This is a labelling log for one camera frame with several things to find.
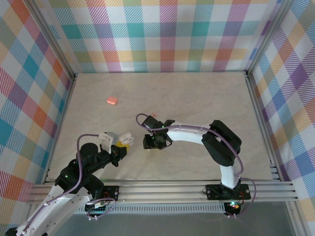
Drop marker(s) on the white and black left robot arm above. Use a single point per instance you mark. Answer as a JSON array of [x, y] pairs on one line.
[[56, 209]]

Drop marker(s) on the pink earbud charging case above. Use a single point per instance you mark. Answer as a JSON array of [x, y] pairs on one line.
[[112, 100]]

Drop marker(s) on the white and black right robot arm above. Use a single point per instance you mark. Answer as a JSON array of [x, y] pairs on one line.
[[187, 134]]

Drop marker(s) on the wide aluminium base rail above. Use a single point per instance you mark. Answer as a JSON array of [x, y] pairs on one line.
[[160, 190]]

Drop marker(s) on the aluminium side rail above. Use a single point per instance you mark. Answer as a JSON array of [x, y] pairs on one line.
[[253, 98], [70, 93]]

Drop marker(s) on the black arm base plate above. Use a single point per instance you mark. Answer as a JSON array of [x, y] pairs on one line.
[[211, 193], [113, 193]]

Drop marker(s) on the circuit board with lit LED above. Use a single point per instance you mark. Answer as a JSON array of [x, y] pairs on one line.
[[233, 206]]

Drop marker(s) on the circuit board with green terminal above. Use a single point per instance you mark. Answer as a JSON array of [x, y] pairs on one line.
[[98, 211]]

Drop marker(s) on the aluminium frame post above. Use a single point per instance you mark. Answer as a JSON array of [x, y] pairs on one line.
[[53, 40], [267, 37]]

